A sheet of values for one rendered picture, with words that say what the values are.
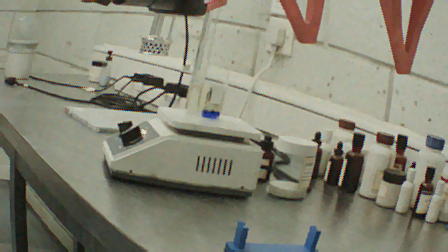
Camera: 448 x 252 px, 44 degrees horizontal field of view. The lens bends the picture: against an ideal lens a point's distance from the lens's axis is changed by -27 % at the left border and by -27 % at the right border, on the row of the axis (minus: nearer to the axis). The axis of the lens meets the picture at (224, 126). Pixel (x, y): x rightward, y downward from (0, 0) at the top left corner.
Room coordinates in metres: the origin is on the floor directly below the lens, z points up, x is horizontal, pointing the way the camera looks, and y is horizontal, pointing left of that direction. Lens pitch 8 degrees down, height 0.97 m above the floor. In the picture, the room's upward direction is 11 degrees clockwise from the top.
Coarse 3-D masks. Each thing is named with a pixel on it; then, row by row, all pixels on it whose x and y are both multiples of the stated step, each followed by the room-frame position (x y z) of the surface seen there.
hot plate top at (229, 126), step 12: (168, 108) 1.02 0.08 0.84; (168, 120) 0.94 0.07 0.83; (180, 120) 0.93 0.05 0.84; (192, 120) 0.95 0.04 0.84; (228, 120) 1.01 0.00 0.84; (240, 120) 1.04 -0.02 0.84; (216, 132) 0.93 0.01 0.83; (228, 132) 0.93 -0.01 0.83; (240, 132) 0.94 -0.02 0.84; (252, 132) 0.94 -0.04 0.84
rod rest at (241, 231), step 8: (240, 224) 0.68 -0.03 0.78; (240, 232) 0.66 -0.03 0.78; (312, 232) 0.69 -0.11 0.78; (320, 232) 0.68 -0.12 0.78; (240, 240) 0.66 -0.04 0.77; (312, 240) 0.68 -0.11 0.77; (232, 248) 0.66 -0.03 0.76; (240, 248) 0.66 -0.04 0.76; (248, 248) 0.67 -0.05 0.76; (256, 248) 0.67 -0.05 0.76; (264, 248) 0.67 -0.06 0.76; (272, 248) 0.68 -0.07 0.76; (280, 248) 0.68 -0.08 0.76; (288, 248) 0.68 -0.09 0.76; (296, 248) 0.68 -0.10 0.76; (304, 248) 0.69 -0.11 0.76; (312, 248) 0.67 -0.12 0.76
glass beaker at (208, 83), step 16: (192, 64) 0.99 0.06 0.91; (208, 64) 0.97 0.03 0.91; (224, 64) 0.97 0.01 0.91; (192, 80) 0.98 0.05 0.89; (208, 80) 0.97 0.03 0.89; (224, 80) 0.98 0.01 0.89; (192, 96) 0.97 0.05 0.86; (208, 96) 0.97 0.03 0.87; (224, 96) 0.98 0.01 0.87; (192, 112) 0.97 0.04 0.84; (208, 112) 0.97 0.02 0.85
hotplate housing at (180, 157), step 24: (144, 144) 0.90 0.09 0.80; (168, 144) 0.91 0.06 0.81; (192, 144) 0.92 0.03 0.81; (216, 144) 0.93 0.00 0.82; (240, 144) 0.94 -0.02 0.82; (120, 168) 0.89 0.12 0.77; (144, 168) 0.90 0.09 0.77; (168, 168) 0.91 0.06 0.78; (192, 168) 0.92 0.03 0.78; (216, 168) 0.93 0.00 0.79; (240, 168) 0.94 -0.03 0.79; (216, 192) 0.93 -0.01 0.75; (240, 192) 0.94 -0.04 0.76
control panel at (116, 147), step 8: (144, 128) 0.98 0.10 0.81; (152, 128) 0.97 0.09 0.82; (112, 136) 1.00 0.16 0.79; (144, 136) 0.94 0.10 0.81; (152, 136) 0.92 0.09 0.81; (112, 144) 0.96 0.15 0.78; (120, 144) 0.94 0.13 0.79; (136, 144) 0.91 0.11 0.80; (112, 152) 0.91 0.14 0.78; (120, 152) 0.90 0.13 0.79
